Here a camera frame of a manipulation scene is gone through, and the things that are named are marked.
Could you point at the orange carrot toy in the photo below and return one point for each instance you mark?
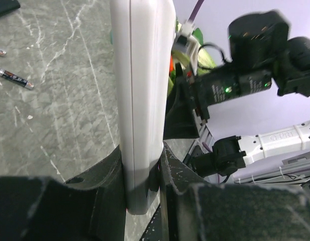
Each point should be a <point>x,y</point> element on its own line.
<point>171,66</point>

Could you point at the white remote control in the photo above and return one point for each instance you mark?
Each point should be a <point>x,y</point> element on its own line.
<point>143,34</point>

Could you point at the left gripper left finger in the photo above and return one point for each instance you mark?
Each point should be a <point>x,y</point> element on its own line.
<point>89,206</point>

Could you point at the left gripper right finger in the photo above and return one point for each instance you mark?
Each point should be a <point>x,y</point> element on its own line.
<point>193,209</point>

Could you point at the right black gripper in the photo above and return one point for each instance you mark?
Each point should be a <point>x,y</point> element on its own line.
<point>201,91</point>

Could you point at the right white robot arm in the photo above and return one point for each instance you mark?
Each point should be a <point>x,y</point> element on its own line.
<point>262,54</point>

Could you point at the small dark battery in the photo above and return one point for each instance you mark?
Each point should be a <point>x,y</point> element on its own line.
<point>16,79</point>

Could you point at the large bok choy toy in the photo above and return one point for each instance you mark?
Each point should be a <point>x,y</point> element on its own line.
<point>204,59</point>

